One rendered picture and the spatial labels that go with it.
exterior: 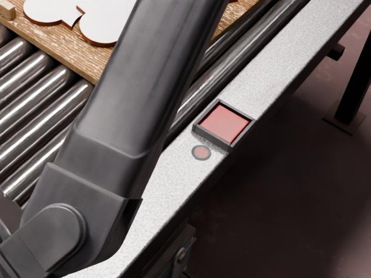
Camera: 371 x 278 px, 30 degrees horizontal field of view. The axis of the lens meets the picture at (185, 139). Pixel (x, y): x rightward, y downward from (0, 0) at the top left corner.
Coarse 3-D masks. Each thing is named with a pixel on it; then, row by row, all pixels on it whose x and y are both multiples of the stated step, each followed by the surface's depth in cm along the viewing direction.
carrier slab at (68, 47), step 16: (16, 0) 123; (240, 0) 131; (256, 0) 131; (0, 16) 120; (224, 16) 127; (240, 16) 128; (16, 32) 120; (32, 32) 118; (48, 32) 119; (64, 32) 119; (224, 32) 125; (48, 48) 116; (64, 48) 117; (80, 48) 117; (96, 48) 118; (112, 48) 118; (64, 64) 116; (80, 64) 115; (96, 64) 115; (96, 80) 113
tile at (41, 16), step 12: (36, 0) 122; (48, 0) 123; (60, 0) 123; (72, 0) 123; (84, 0) 124; (24, 12) 120; (36, 12) 120; (48, 12) 121; (60, 12) 121; (72, 12) 121; (36, 24) 120; (48, 24) 119; (72, 24) 119
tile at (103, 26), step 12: (96, 0) 123; (108, 0) 123; (120, 0) 124; (132, 0) 124; (84, 12) 120; (96, 12) 121; (108, 12) 121; (120, 12) 122; (84, 24) 118; (96, 24) 119; (108, 24) 120; (120, 24) 120; (84, 36) 117; (96, 36) 117; (108, 36) 118
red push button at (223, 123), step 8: (216, 112) 112; (224, 112) 112; (208, 120) 111; (216, 120) 111; (224, 120) 111; (232, 120) 112; (240, 120) 112; (208, 128) 110; (216, 128) 110; (224, 128) 110; (232, 128) 110; (240, 128) 111; (224, 136) 109; (232, 136) 109
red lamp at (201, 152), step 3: (198, 147) 109; (201, 147) 109; (195, 150) 108; (198, 150) 108; (201, 150) 108; (204, 150) 109; (207, 150) 109; (195, 153) 108; (198, 153) 108; (201, 153) 108; (204, 153) 108; (207, 153) 108; (198, 156) 108; (201, 156) 108; (204, 156) 108
